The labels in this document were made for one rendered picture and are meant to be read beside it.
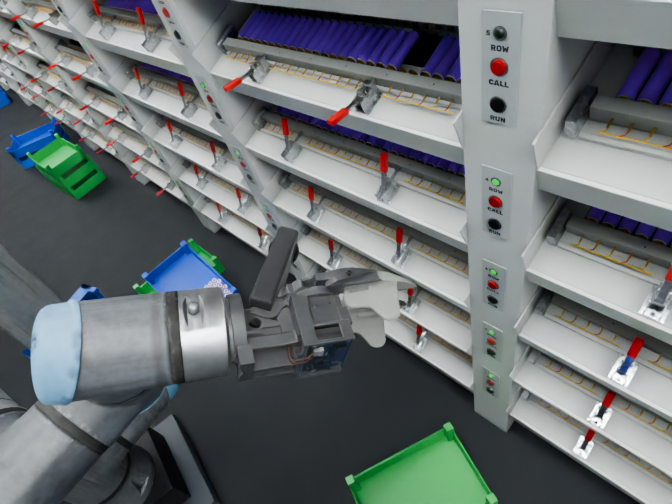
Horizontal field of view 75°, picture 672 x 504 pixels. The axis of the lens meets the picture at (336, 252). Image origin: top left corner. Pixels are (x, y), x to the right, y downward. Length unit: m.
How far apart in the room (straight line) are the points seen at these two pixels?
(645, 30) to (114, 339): 0.50
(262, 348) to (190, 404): 1.16
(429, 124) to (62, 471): 0.58
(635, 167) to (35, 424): 0.66
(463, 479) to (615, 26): 1.06
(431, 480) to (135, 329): 0.99
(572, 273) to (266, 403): 1.04
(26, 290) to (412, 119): 0.78
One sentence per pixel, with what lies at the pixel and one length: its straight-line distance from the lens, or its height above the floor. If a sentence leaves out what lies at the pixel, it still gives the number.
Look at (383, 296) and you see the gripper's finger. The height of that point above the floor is 0.86.
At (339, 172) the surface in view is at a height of 0.71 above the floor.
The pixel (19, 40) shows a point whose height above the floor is 0.72.
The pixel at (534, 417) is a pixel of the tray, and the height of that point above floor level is 0.14.
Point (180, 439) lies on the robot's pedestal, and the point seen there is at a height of 0.06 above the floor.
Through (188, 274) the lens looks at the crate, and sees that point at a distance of 1.81.
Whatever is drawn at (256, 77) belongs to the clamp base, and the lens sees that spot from 0.88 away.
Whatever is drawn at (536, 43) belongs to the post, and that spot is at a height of 1.03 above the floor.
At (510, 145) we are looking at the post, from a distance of 0.56.
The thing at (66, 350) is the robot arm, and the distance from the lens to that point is 0.43.
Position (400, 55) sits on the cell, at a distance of 0.72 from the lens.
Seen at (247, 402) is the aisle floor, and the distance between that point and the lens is 1.49.
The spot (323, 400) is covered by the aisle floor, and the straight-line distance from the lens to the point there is 1.41.
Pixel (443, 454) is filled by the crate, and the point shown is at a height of 0.00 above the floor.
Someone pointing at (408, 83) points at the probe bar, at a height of 0.93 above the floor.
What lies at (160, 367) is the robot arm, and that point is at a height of 0.94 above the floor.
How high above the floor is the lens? 1.25
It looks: 47 degrees down
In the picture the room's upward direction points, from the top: 21 degrees counter-clockwise
